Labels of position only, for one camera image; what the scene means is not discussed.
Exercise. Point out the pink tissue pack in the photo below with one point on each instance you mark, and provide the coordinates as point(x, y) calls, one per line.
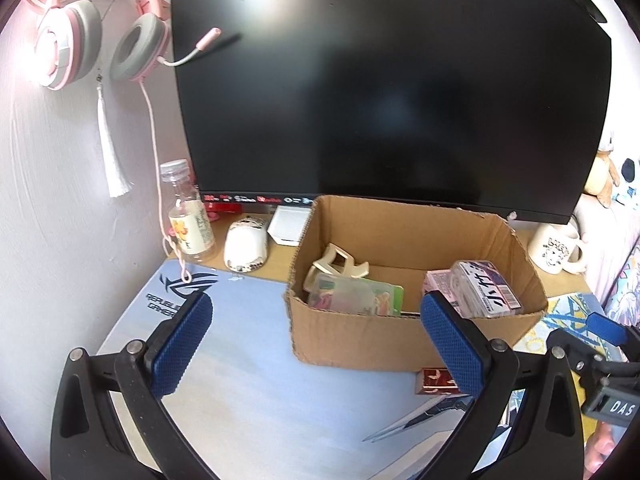
point(437, 280)

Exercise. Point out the brown plush toy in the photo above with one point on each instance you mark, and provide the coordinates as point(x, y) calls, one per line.
point(600, 180)

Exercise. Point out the cream hair claw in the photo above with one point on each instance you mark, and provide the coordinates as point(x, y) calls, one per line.
point(332, 260)

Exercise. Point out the brown cardboard box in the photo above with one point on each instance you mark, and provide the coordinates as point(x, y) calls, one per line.
point(360, 340)

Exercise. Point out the printed cushion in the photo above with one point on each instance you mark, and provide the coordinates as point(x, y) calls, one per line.
point(625, 280)

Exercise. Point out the white and dark plush toy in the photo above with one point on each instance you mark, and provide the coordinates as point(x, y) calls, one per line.
point(627, 175)

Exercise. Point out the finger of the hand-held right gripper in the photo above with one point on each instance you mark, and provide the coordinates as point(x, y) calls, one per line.
point(607, 327)

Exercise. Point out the small red box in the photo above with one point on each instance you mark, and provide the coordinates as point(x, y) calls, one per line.
point(432, 380)

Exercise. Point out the small white box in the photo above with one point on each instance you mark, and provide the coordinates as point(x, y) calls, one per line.
point(287, 225)

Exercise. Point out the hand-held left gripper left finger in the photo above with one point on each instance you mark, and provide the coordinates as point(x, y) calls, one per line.
point(180, 345)

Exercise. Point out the clear plastic bottle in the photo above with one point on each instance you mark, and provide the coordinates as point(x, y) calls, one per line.
point(190, 230)

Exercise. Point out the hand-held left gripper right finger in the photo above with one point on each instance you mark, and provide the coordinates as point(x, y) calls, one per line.
point(452, 345)

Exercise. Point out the light blue desk mat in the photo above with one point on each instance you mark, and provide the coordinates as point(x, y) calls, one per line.
point(275, 410)

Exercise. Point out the pink and grey headset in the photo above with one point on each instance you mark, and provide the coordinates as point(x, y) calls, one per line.
point(65, 35)

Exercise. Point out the white computer mouse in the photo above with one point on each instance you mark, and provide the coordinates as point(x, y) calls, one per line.
point(245, 245)

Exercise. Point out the black computer monitor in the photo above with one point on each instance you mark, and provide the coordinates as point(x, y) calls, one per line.
point(400, 85)

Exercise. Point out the white printed mug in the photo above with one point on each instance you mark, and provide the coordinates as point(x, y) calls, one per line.
point(552, 250)

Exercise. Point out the white tassel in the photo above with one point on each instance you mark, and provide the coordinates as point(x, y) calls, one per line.
point(112, 160)

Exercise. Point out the person's right hand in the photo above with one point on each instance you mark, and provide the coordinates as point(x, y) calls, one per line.
point(600, 452)

